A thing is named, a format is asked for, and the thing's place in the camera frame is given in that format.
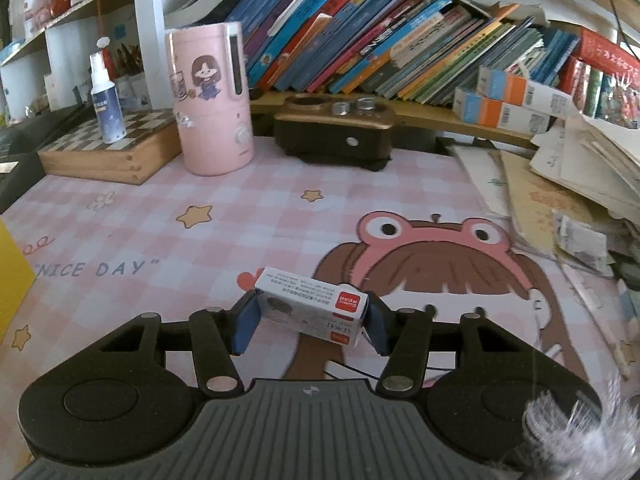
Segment grey fluffy cloth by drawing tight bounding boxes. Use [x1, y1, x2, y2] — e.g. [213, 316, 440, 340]
[522, 375, 640, 480]

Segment red hanging ornament white ball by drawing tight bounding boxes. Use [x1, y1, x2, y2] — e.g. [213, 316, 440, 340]
[96, 0, 113, 61]

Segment brown and black desk device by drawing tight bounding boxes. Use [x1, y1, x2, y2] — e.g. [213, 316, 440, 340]
[272, 92, 396, 173]

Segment white shelf unit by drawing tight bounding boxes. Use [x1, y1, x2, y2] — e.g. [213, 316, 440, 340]
[0, 0, 141, 126]

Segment white wall bookshelf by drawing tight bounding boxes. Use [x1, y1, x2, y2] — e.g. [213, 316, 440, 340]
[132, 0, 640, 111]

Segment pink humidifier with cartoon stickers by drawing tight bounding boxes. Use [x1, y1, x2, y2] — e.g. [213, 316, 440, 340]
[165, 21, 255, 177]

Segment yellow cardboard box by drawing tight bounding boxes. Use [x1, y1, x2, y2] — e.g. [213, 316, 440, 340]
[0, 217, 36, 346]

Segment wooden chessboard box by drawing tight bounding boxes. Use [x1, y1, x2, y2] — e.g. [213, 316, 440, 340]
[37, 108, 183, 186]

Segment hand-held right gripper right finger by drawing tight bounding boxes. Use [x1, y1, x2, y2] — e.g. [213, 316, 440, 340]
[364, 291, 576, 395]

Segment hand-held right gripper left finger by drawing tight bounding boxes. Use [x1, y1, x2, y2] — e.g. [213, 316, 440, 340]
[37, 290, 263, 395]

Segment white and blue spray bottle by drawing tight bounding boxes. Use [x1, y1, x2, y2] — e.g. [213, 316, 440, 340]
[89, 52, 126, 145]

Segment clear plastic packet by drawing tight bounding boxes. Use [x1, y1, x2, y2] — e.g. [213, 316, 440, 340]
[552, 211, 615, 277]

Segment pile of papers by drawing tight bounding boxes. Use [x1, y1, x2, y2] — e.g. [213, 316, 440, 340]
[450, 110, 640, 281]

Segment small white box red label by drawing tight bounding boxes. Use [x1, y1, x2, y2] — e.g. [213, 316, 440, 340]
[254, 266, 371, 348]

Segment red stationery packs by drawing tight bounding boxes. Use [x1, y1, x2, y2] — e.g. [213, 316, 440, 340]
[557, 27, 640, 131]

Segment white blue orange carton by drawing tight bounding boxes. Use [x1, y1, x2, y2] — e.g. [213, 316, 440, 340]
[452, 85, 550, 136]
[476, 64, 575, 111]

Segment pink checkered desktop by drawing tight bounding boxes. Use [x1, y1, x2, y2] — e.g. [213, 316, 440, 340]
[0, 135, 640, 401]

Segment row of thin colourful books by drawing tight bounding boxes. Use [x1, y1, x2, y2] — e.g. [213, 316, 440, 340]
[227, 0, 583, 107]

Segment white pen holder with pens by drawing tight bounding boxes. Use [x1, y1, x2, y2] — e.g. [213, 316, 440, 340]
[111, 45, 151, 111]

